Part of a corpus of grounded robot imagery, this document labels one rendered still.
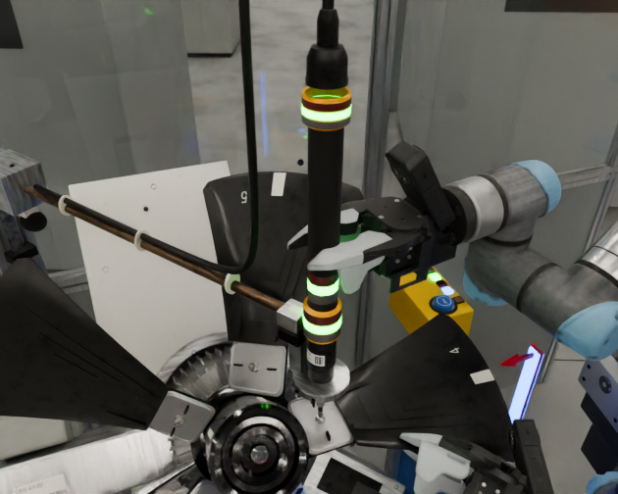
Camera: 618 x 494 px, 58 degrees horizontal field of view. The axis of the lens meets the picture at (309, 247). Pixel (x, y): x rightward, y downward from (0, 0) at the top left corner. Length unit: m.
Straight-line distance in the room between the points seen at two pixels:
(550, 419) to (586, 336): 1.76
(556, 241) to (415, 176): 1.47
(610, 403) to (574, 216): 0.90
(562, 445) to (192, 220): 1.79
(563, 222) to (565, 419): 0.85
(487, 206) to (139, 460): 0.57
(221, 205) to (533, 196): 0.40
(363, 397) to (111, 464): 0.35
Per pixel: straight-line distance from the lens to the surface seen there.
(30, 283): 0.68
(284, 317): 0.65
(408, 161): 0.57
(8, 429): 0.89
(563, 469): 2.33
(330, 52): 0.47
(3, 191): 1.01
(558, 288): 0.72
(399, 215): 0.61
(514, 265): 0.75
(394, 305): 1.21
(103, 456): 0.85
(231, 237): 0.76
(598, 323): 0.70
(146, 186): 0.96
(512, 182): 0.71
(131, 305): 0.94
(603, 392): 1.24
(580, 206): 2.00
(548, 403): 2.51
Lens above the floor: 1.79
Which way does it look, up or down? 35 degrees down
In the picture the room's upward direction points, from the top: straight up
